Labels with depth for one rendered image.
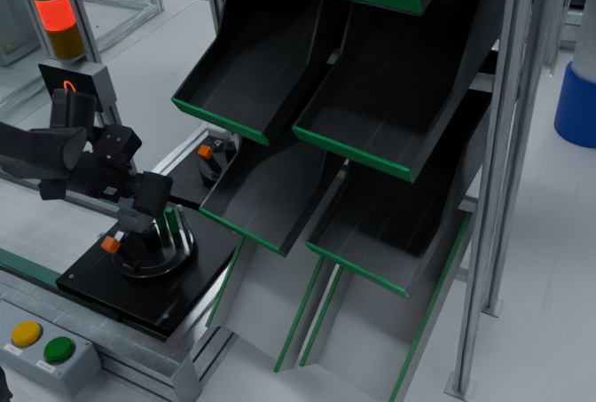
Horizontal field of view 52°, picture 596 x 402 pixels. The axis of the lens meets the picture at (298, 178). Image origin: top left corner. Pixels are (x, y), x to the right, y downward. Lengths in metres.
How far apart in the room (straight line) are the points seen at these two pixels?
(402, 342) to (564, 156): 0.76
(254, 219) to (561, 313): 0.58
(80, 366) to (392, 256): 0.53
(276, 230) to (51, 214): 0.69
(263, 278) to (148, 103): 0.92
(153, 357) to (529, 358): 0.58
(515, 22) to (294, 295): 0.46
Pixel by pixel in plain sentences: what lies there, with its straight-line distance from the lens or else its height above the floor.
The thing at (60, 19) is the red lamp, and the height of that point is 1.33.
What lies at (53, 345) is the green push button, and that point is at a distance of 1.01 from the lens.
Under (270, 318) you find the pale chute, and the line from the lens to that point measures 0.87.
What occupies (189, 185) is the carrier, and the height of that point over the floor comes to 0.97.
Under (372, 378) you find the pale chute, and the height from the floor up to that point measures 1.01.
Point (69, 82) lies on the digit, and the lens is 1.10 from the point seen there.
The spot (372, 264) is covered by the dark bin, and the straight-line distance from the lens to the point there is 0.69.
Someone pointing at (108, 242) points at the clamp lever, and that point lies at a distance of 0.97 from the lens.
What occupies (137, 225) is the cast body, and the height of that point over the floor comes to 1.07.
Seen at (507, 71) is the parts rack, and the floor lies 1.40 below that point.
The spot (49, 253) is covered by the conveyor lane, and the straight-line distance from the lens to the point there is 1.24.
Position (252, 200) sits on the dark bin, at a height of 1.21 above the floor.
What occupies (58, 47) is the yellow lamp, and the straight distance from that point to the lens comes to 1.08.
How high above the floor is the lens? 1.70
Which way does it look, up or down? 39 degrees down
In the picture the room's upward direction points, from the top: 6 degrees counter-clockwise
